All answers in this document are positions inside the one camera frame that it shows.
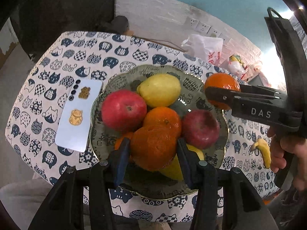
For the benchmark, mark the white smartphone with stickers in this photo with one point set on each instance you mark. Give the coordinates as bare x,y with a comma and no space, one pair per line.
75,120

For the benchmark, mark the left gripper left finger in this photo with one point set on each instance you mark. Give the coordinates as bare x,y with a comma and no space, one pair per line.
119,166

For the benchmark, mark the small yellow pear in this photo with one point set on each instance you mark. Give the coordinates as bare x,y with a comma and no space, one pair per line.
173,169

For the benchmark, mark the dark red apple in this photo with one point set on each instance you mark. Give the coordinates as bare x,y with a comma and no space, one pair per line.
200,129

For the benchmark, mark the white plastic shopping bag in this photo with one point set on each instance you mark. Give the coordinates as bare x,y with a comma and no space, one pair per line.
208,49

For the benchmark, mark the cat pattern tablecloth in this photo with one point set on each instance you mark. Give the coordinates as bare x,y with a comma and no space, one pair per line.
33,122

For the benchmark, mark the plain yellow banana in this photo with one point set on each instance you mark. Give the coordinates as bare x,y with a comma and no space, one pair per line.
264,149

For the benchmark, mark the bright red apple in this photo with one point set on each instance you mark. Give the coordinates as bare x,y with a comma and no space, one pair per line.
123,110

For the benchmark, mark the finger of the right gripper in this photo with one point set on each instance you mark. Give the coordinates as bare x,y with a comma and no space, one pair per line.
220,97
248,90

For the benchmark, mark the black device on wooden box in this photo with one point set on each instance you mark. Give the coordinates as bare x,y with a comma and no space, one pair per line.
120,25

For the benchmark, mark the small tangerine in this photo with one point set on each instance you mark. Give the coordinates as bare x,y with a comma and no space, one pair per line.
121,145
221,80

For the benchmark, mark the wall power sockets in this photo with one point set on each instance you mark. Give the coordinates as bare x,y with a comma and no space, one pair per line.
204,29

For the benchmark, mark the dark hanging cloth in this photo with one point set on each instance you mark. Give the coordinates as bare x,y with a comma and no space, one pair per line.
38,23

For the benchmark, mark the green glass bowl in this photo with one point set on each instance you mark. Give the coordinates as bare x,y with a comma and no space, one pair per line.
154,185

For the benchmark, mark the large orange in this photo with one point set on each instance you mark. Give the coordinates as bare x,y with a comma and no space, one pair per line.
164,116
153,147

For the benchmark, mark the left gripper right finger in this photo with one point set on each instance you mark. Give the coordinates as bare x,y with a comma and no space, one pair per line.
188,163

